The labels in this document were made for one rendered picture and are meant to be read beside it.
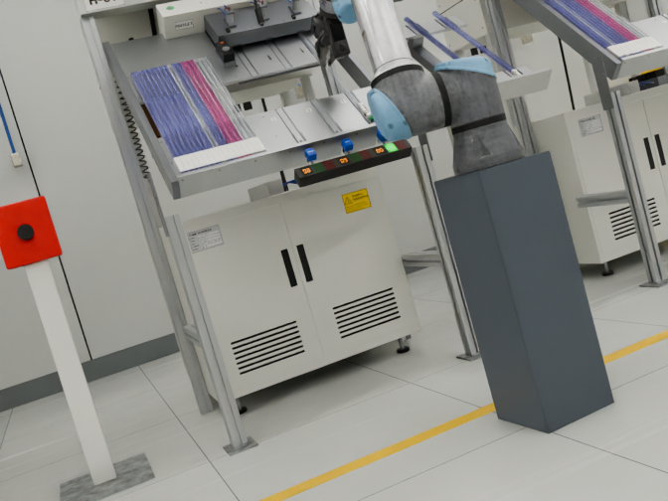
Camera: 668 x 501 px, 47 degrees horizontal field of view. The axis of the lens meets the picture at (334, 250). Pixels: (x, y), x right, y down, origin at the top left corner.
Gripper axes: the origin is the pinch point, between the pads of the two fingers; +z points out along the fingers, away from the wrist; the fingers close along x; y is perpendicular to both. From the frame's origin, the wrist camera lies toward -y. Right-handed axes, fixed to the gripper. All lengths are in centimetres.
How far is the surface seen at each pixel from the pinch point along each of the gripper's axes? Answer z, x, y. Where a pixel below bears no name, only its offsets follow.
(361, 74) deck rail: -0.3, -8.0, -7.3
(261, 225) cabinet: 30, 32, -29
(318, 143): -5.9, 18.8, -33.3
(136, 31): 15, 46, 49
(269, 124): -2.3, 27.2, -19.5
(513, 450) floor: -18, 21, -130
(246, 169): -4, 40, -34
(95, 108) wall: 123, 54, 126
